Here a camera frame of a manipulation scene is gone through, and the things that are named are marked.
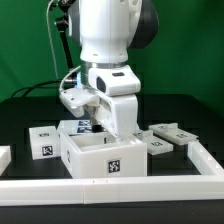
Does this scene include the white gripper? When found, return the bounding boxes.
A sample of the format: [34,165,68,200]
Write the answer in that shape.
[89,94,138,137]

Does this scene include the white cabinet body box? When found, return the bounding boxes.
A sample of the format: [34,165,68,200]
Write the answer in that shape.
[60,133,147,179]

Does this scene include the white cabinet door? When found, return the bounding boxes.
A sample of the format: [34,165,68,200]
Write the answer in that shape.
[149,123,198,146]
[134,130,173,155]

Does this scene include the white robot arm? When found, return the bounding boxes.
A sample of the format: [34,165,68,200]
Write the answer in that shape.
[69,0,158,137]

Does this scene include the white flat top panel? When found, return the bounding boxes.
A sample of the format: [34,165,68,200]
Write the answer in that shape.
[57,120,92,135]

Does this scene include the small white cube block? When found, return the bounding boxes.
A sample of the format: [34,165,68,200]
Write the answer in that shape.
[29,126,61,160]

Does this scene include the white left border piece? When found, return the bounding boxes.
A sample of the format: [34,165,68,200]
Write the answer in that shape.
[0,146,11,176]

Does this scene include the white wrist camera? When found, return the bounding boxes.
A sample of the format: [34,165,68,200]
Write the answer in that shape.
[60,88,99,117]

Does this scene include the black cables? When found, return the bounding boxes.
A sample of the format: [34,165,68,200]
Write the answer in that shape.
[10,78,78,98]

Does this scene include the white front border rail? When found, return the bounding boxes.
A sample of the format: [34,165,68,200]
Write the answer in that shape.
[0,175,224,206]

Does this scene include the white border rail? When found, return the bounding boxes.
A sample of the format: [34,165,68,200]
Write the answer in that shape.
[0,175,224,206]
[187,141,224,176]

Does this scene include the white right border rail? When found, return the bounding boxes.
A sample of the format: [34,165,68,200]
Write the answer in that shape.
[187,141,224,176]

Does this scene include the grey thin cable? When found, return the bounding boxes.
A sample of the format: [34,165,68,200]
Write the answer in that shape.
[45,0,62,81]

